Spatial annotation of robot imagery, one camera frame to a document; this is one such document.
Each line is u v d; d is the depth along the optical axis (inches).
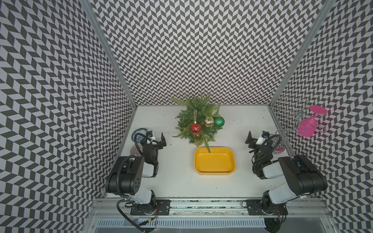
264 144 29.2
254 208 28.7
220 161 35.6
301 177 17.7
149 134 29.8
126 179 17.3
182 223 27.3
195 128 26.2
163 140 33.1
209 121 27.8
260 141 30.2
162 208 28.5
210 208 29.2
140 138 28.8
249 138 32.0
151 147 27.6
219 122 27.8
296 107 36.6
